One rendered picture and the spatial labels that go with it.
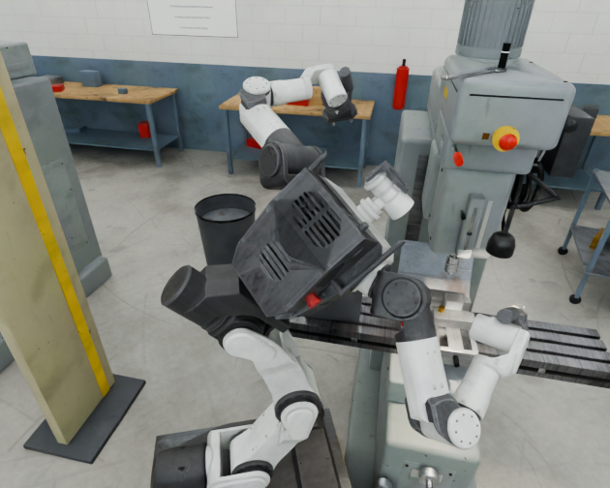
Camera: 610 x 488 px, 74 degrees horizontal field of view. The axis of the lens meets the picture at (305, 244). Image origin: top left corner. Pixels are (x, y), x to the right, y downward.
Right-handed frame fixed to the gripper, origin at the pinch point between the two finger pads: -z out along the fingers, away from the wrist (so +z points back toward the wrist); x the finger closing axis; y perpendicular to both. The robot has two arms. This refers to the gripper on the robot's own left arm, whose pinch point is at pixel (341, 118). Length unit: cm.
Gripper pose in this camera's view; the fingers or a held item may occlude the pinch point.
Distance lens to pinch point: 158.9
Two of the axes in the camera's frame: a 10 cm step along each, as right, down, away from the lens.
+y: -0.8, -9.8, 1.9
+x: 9.7, -1.2, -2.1
